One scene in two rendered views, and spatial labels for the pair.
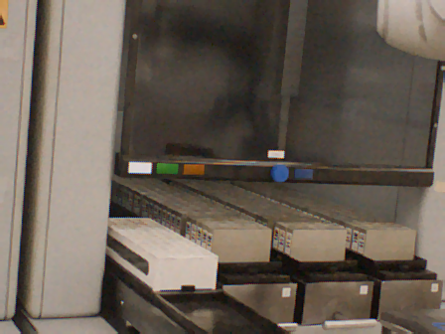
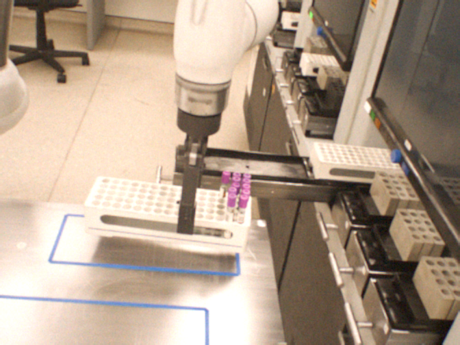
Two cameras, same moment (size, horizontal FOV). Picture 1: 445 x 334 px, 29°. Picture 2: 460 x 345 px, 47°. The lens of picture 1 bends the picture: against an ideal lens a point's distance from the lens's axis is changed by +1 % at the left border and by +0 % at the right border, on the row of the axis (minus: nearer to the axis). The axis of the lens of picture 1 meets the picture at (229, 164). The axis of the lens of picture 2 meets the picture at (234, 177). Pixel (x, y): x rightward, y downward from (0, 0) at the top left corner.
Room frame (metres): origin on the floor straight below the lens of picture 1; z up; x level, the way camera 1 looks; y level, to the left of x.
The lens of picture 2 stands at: (1.44, -1.15, 1.49)
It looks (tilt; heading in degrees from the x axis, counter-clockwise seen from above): 32 degrees down; 109
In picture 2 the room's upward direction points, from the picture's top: 9 degrees clockwise
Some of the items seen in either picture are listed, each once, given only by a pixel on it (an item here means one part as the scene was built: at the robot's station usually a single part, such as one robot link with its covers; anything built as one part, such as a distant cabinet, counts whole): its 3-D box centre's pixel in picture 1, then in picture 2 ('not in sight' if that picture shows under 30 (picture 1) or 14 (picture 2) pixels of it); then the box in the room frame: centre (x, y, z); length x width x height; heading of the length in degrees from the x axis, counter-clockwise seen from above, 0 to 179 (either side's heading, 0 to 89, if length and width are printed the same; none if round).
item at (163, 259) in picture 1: (151, 254); (369, 167); (1.37, 0.11, 0.83); 0.30 x 0.10 x 0.06; 27
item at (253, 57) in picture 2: not in sight; (250, 66); (0.49, 1.62, 0.43); 0.27 x 0.02 x 0.36; 117
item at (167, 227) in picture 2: not in sight; (170, 213); (1.08, -0.42, 0.89); 0.30 x 0.10 x 0.06; 21
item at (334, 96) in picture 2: not in sight; (333, 96); (1.18, 0.47, 0.85); 0.12 x 0.02 x 0.06; 117
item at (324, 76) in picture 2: not in sight; (324, 78); (1.11, 0.60, 0.85); 0.12 x 0.02 x 0.06; 118
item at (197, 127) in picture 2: not in sight; (197, 131); (1.11, -0.41, 1.07); 0.08 x 0.07 x 0.09; 111
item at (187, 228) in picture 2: not in sight; (186, 217); (1.13, -0.46, 0.92); 0.03 x 0.01 x 0.07; 21
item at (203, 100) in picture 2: not in sight; (202, 91); (1.11, -0.41, 1.14); 0.09 x 0.09 x 0.06
